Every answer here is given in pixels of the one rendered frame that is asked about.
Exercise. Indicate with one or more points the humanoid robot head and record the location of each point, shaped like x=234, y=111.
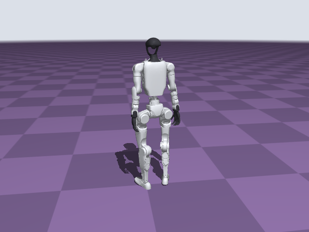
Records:
x=154, y=43

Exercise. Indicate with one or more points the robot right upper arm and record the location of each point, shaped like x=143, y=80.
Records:
x=171, y=76

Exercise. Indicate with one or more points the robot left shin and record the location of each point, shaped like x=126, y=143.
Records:
x=144, y=162

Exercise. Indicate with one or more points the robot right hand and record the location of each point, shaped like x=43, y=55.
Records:
x=176, y=116

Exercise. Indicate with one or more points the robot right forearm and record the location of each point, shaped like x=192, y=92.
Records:
x=174, y=98

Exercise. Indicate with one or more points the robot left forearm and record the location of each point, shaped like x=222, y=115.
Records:
x=135, y=100

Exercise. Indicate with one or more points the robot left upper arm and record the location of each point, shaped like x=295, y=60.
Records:
x=137, y=68

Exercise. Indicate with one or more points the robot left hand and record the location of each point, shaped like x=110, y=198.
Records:
x=134, y=120

